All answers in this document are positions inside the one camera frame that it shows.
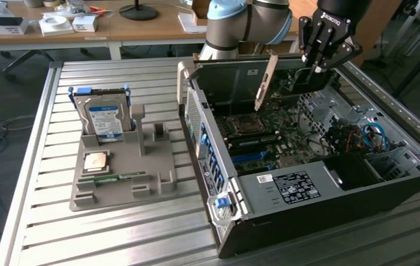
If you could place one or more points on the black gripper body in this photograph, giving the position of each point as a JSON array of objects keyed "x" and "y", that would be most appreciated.
[{"x": 337, "y": 11}]

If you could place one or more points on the graphics card with metal bracket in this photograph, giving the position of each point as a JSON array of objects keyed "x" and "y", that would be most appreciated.
[{"x": 308, "y": 83}]

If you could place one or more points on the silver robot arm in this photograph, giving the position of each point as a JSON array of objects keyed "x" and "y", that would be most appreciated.
[{"x": 228, "y": 30}]

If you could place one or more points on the wooden cabinet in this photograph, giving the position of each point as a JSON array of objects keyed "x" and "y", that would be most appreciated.
[{"x": 380, "y": 22}]

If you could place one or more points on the perforated metal drive cage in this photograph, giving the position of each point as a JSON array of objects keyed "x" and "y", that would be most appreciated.
[{"x": 313, "y": 116}]

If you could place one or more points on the brown cardboard box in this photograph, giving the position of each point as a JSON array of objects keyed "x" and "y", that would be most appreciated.
[{"x": 199, "y": 8}]

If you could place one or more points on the white paper stack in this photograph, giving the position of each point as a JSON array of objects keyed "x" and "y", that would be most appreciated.
[{"x": 190, "y": 25}]

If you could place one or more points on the green motherboard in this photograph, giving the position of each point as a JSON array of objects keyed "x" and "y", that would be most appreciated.
[{"x": 291, "y": 138}]

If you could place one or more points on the installed dark RAM stick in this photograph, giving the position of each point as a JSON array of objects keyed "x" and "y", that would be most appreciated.
[{"x": 251, "y": 142}]

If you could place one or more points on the metal disk bay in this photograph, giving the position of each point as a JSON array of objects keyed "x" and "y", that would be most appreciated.
[{"x": 405, "y": 163}]

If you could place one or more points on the wooden desk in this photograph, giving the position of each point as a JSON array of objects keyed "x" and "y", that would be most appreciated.
[{"x": 139, "y": 30}]

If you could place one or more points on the black lamp base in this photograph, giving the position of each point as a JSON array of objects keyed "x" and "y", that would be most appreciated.
[{"x": 138, "y": 14}]

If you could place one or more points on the expansion slot with blue latch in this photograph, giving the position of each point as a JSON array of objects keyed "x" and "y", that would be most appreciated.
[{"x": 248, "y": 158}]

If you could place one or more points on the grey power supply unit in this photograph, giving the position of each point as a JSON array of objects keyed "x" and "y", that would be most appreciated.
[{"x": 261, "y": 194}]

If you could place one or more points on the white labelled box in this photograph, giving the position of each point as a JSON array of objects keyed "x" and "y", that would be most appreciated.
[{"x": 84, "y": 23}]

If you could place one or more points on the hard disk with blue carrier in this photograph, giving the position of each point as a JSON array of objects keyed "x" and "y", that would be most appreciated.
[{"x": 103, "y": 116}]

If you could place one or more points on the blue case latch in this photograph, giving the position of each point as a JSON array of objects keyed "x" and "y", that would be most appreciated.
[{"x": 222, "y": 201}]

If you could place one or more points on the open black PC case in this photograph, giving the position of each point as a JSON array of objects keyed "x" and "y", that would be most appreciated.
[{"x": 305, "y": 230}]

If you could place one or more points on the white flat box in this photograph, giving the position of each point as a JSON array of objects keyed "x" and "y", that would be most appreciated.
[{"x": 56, "y": 31}]

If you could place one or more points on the white tape roll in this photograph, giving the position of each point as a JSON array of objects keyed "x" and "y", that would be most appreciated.
[{"x": 55, "y": 20}]

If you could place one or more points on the grey printed parts rack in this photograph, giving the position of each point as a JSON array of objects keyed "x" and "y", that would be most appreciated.
[{"x": 122, "y": 166}]

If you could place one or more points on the beige tape roll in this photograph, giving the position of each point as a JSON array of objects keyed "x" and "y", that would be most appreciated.
[{"x": 51, "y": 2}]

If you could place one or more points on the CPU with metal lid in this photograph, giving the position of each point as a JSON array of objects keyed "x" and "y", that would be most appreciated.
[{"x": 95, "y": 161}]

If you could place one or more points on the grey cup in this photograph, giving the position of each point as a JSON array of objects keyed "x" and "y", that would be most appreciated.
[{"x": 34, "y": 2}]

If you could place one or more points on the green RAM stick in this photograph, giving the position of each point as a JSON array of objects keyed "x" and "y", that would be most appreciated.
[{"x": 103, "y": 178}]

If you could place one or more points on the black and white box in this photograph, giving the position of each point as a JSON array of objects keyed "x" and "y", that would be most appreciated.
[{"x": 10, "y": 29}]

